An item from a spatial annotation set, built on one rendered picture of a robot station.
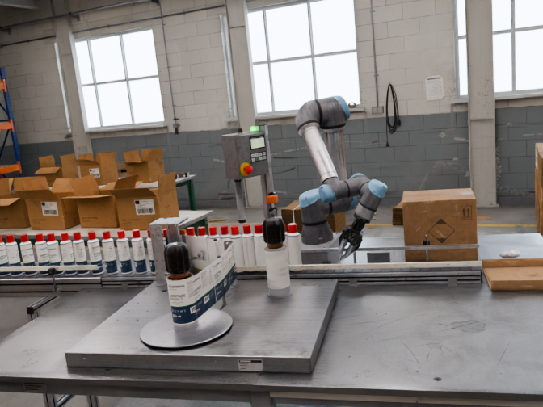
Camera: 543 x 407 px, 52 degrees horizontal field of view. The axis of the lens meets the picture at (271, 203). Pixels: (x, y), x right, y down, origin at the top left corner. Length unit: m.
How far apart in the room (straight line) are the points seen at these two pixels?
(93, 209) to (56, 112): 6.22
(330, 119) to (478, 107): 5.00
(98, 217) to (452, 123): 4.72
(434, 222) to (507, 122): 5.00
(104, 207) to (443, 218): 2.60
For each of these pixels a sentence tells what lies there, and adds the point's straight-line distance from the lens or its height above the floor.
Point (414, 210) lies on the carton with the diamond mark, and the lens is 2.44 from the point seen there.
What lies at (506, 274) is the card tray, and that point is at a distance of 2.40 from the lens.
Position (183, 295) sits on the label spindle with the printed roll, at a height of 1.01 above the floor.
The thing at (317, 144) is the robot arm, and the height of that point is 1.40.
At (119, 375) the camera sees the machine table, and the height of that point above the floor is 0.83.
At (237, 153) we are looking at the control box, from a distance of 2.32.
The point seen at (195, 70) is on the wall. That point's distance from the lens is 8.63.
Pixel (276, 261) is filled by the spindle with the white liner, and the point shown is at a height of 1.02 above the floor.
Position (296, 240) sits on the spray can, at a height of 1.02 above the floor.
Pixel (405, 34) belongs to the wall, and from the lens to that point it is 7.50.
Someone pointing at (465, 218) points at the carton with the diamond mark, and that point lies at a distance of 2.46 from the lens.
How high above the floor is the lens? 1.62
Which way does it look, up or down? 11 degrees down
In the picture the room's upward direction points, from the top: 6 degrees counter-clockwise
